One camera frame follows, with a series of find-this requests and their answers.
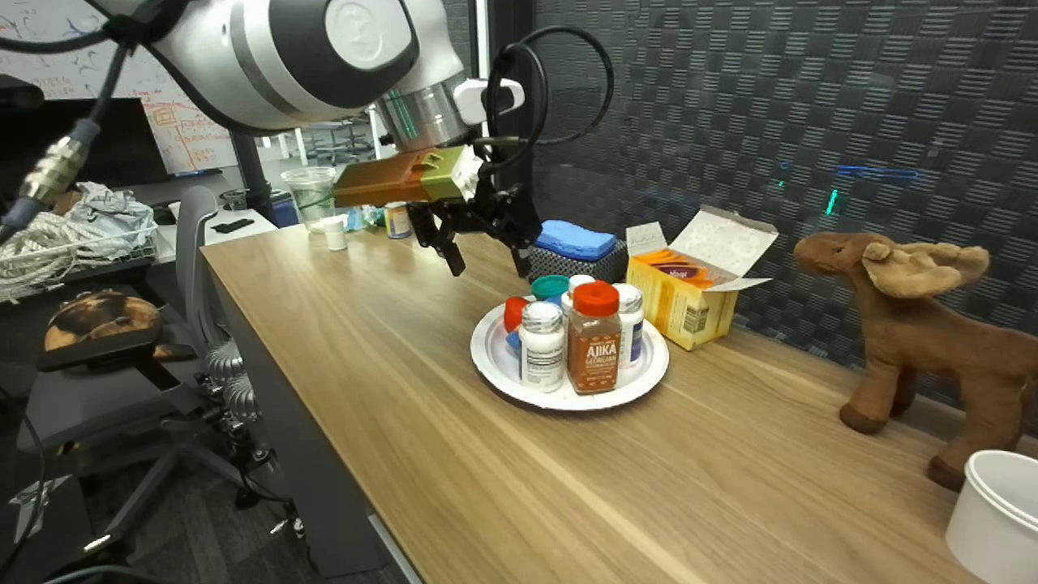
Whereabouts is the small white jar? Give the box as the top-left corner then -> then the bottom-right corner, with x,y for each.
320,217 -> 346,254

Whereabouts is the white rope pile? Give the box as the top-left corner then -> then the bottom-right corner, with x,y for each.
0,177 -> 163,308

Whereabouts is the white plastic bowl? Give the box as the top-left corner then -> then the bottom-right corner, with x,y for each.
943,452 -> 1038,584

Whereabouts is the black office chair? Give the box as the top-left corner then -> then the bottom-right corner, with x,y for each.
21,196 -> 294,582

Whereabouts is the orange lid spice jar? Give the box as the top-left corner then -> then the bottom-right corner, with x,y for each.
568,282 -> 619,397

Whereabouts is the yellow label tin can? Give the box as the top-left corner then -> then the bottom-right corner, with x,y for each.
382,200 -> 413,241

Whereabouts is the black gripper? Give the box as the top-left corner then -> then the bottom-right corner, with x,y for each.
405,162 -> 539,277

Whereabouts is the white bottle grey label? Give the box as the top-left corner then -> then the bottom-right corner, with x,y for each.
518,303 -> 564,386

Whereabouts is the yellow open cardboard box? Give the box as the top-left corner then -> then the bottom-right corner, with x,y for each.
625,203 -> 778,350

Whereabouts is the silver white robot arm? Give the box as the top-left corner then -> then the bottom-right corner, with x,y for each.
86,0 -> 525,153

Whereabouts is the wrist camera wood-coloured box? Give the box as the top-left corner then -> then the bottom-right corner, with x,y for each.
334,147 -> 481,209

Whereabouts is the white round plate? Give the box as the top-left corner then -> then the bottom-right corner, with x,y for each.
471,305 -> 669,413

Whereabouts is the teal lid dough tub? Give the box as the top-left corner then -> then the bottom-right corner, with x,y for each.
533,274 -> 568,303

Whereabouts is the brown plush moose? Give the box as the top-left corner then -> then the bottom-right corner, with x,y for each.
794,231 -> 1038,489

